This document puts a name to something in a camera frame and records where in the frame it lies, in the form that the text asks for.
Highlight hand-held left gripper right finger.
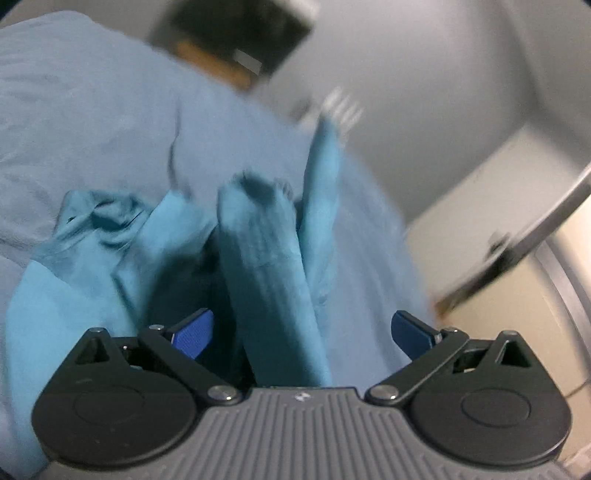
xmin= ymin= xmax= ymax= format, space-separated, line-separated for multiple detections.
xmin=365 ymin=311 xmax=539 ymax=407

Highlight wooden television stand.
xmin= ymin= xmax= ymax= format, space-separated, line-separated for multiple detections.
xmin=175 ymin=39 xmax=260 ymax=91

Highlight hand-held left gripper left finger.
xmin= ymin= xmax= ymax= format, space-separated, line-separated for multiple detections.
xmin=71 ymin=308 xmax=243 ymax=407

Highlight teal drawstring pants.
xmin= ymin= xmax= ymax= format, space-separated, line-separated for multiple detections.
xmin=4 ymin=117 xmax=346 ymax=476

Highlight black flat screen television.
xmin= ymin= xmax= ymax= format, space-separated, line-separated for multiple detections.
xmin=168 ymin=0 xmax=320 ymax=77

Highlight white router with antennas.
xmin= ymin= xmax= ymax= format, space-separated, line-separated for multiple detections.
xmin=318 ymin=87 xmax=366 ymax=136

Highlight grey metal bar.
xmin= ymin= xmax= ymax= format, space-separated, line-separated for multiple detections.
xmin=429 ymin=165 xmax=591 ymax=302

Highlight light blue fleece blanket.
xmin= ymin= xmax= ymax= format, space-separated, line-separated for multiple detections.
xmin=0 ymin=11 xmax=435 ymax=480

